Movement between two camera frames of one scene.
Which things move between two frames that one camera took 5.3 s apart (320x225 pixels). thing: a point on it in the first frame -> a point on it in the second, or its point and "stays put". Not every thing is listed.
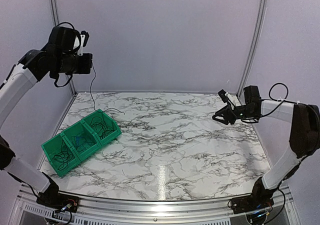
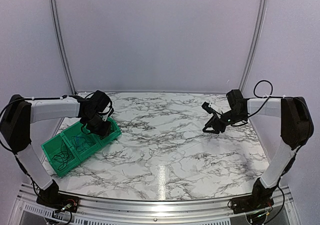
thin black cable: [64, 156] stays put
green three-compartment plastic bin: [67, 149] stays put
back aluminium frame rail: [156, 92] stays put
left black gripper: [85, 68] -> [104, 131]
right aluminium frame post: [261, 28] stays put
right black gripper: [228, 115] -> [216, 124]
